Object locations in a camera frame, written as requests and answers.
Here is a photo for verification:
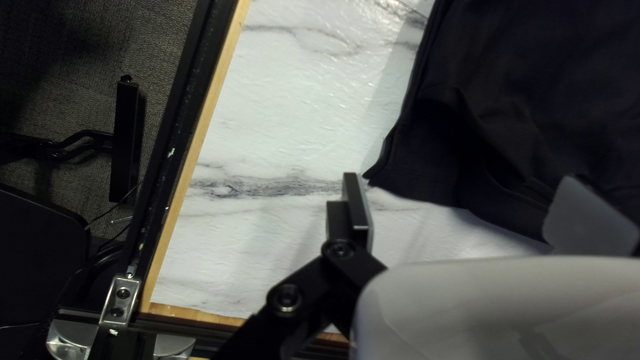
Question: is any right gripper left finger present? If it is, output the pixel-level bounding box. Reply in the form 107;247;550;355
212;172;388;360

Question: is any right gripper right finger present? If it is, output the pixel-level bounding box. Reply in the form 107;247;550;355
542;175;640;258

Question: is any black t-shirt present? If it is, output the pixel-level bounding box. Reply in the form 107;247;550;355
362;0;640;246

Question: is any black frame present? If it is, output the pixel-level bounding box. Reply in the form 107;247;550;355
45;0;351;360

